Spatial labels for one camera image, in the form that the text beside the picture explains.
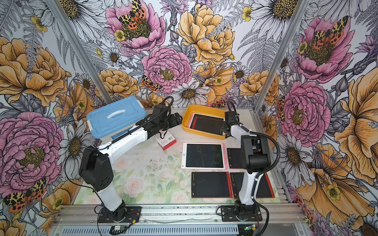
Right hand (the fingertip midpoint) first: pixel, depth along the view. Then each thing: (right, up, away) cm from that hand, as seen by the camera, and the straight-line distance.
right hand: (226, 130), depth 103 cm
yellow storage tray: (-23, +16, +17) cm, 33 cm away
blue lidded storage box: (-71, +9, -10) cm, 72 cm away
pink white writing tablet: (-15, -16, -8) cm, 23 cm away
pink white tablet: (-22, +12, +16) cm, 29 cm away
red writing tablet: (-11, +4, +13) cm, 18 cm away
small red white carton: (-39, -6, -4) cm, 40 cm away
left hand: (-32, +5, -15) cm, 36 cm away
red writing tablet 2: (+5, -18, -4) cm, 19 cm away
